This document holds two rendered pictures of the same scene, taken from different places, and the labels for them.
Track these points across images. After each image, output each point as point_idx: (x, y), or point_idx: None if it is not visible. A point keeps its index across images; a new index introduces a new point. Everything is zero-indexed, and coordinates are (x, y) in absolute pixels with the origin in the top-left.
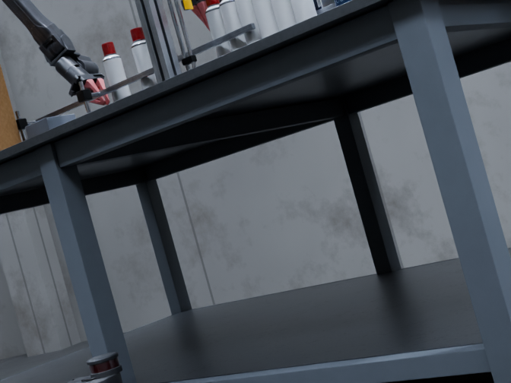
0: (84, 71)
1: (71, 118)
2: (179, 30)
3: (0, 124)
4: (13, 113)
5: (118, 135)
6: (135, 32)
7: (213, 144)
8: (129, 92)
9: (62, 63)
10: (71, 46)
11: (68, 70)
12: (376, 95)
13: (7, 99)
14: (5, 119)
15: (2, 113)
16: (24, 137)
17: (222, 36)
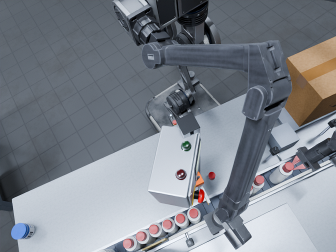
0: (311, 156)
1: (278, 146)
2: (197, 188)
3: (299, 109)
4: (308, 115)
5: None
6: (255, 177)
7: None
8: (275, 179)
9: (323, 141)
10: (333, 147)
11: (316, 145)
12: None
13: (311, 110)
14: (302, 111)
15: (303, 108)
16: (327, 127)
17: (180, 209)
